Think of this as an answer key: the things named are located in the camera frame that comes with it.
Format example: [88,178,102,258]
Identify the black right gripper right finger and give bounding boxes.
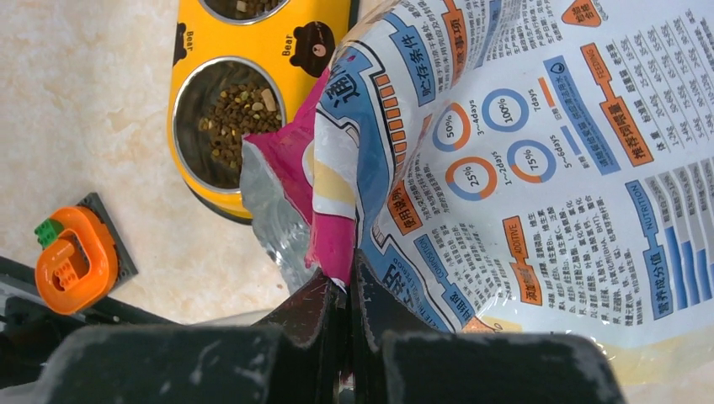
[349,250,626,403]

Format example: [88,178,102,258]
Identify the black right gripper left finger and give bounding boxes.
[33,274,346,403]

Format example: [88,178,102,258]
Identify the pink blue pet food bag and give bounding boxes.
[241,1,713,384]

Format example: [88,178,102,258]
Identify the yellow double pet bowl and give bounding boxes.
[167,0,360,225]

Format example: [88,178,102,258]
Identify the small dark grey plate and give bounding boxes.
[75,192,140,294]

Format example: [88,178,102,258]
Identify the small green block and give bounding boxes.
[34,218,64,249]

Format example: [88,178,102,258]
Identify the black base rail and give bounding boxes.
[1,257,171,389]

